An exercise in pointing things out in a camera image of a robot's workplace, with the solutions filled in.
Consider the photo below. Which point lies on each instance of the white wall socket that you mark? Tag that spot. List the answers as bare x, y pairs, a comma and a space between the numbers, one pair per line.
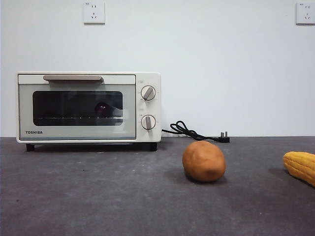
306, 13
93, 13

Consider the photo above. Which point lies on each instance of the yellow corn cob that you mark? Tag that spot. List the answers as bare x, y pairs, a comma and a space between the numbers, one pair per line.
300, 164

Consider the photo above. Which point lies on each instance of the purple eggplant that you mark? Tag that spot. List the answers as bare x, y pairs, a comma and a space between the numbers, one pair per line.
101, 108

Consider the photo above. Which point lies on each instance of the beige oven knob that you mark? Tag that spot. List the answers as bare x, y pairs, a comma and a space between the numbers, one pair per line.
148, 93
148, 122

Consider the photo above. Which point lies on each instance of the brown potato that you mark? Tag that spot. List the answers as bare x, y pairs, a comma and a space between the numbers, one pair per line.
203, 162

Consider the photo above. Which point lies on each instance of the white Toshiba toaster oven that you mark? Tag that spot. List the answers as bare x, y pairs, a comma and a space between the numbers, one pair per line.
157, 109

